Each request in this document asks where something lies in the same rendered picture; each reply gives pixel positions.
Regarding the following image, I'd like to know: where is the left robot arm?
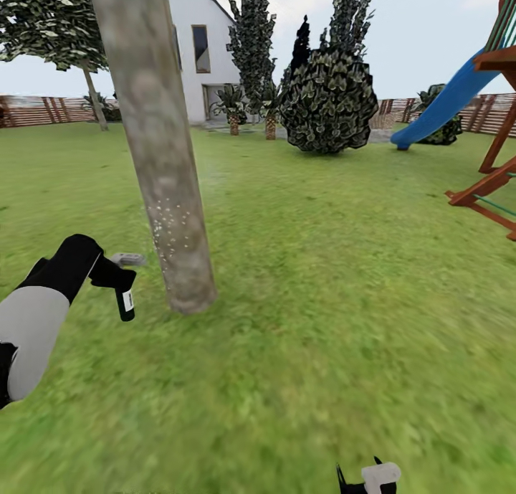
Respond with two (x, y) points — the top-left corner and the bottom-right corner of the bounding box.
(0, 235), (148, 408)

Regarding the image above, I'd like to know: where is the pesticide atomizer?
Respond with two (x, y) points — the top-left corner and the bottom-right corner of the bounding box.
(115, 288), (135, 322)

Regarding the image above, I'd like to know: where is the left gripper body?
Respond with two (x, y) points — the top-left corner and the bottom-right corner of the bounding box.
(91, 262), (137, 290)

